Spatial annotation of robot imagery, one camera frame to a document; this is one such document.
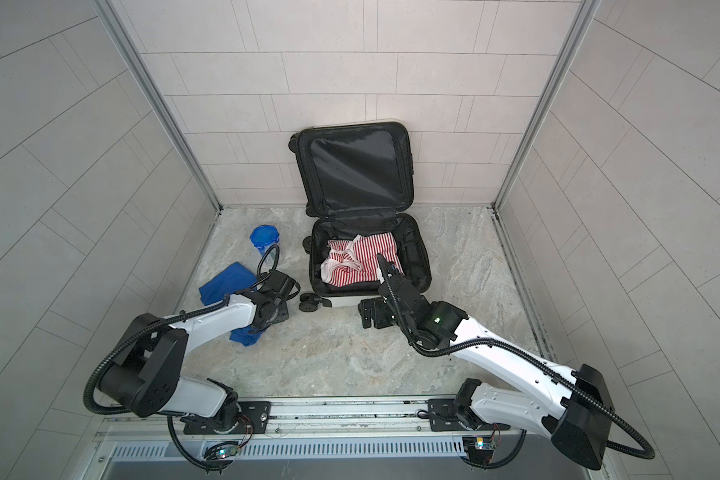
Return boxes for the clear jar with blue lid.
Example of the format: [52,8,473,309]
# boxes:
[249,225,280,257]

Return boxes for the aluminium corner profile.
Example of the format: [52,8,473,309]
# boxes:
[91,0,223,215]
[493,0,600,212]

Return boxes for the left green circuit board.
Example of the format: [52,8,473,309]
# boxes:
[203,441,241,462]

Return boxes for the blue cloth garment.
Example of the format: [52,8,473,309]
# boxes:
[199,262,261,346]

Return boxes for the right black corrugated cable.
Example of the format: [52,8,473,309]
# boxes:
[383,281,657,461]

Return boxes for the red white striped garment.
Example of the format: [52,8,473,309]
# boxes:
[319,232,402,288]

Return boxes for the black corrugated cable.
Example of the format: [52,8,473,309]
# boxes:
[383,281,657,461]
[82,242,283,416]

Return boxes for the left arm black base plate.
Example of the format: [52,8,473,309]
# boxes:
[180,401,272,435]

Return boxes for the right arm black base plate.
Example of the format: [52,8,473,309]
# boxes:
[416,398,511,433]

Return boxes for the left black corrugated cable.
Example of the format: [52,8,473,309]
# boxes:
[82,242,283,416]

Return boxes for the right green circuit board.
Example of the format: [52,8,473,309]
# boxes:
[462,436,496,468]

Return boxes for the open black and white suitcase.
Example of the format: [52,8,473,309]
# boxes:
[288,121,432,312]

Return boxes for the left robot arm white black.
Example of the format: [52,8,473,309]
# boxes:
[82,269,300,433]

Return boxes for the right aluminium corner profile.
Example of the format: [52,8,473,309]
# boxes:
[493,0,600,212]

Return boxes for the left aluminium corner profile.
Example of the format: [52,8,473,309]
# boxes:
[91,0,223,215]

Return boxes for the green circuit board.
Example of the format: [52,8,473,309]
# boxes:
[203,441,241,462]
[462,436,496,468]

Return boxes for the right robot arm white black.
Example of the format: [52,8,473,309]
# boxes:
[374,255,613,470]

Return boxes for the aluminium mounting rail frame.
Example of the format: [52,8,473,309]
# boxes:
[68,394,612,479]

